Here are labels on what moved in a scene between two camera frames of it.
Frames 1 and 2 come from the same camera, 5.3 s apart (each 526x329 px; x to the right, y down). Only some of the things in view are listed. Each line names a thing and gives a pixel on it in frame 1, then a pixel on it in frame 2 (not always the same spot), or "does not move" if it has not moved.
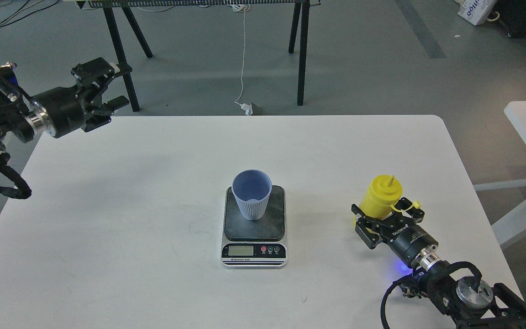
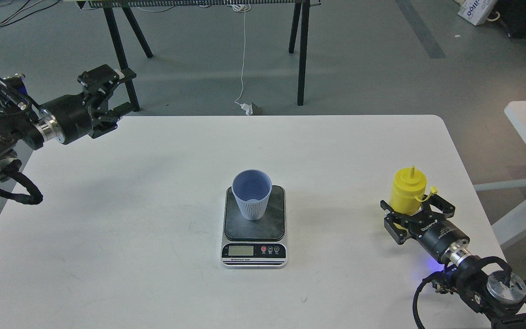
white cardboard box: (476, 12) does not move
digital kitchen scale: (249, 243) does not move
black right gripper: (404, 236) → (433, 234)
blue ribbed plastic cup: (252, 188) does not move
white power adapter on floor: (248, 108) does not move
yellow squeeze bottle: (381, 197) → (408, 190)
